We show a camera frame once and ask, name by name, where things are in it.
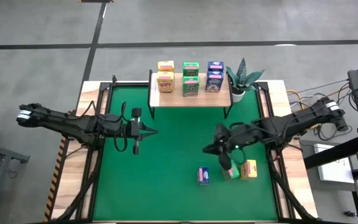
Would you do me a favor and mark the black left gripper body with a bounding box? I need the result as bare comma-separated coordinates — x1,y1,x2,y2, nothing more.
126,118,142,156

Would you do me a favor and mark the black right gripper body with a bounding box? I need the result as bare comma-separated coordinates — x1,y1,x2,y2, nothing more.
214,123,254,155

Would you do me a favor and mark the green Apple Jacks cereal box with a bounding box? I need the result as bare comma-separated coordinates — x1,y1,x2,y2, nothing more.
182,61,200,77
181,75,200,98
221,160,241,181

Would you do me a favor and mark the yellow Corn Pops cereal box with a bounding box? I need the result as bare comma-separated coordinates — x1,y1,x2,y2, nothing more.
239,159,258,180
157,60,175,73
156,71,175,94

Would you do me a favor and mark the blue Frosted Flakes cereal box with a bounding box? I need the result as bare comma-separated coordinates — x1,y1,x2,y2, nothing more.
204,70,224,93
207,60,225,73
196,166,211,187

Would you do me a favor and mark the wooden shelf with black legs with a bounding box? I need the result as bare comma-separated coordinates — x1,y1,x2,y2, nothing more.
147,68,234,121

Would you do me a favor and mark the green plant in white pot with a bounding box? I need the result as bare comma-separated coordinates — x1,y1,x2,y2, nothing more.
225,57,266,103

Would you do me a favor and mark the green table mat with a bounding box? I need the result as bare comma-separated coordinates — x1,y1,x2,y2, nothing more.
92,84,278,222

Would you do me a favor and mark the yellow black hazard tape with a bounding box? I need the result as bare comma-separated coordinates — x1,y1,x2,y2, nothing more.
44,138,67,222

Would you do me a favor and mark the black diagonal bar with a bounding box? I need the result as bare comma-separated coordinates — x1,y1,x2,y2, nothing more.
303,134,358,170

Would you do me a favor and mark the white board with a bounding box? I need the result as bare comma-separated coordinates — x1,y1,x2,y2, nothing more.
313,142,356,184

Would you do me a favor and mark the black power adapter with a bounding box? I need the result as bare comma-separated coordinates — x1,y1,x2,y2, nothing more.
334,118,349,131

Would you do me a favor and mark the grey desk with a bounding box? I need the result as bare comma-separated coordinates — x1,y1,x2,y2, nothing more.
300,139,358,224

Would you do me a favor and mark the black metal table frame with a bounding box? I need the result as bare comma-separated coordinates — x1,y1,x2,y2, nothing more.
44,74,319,224

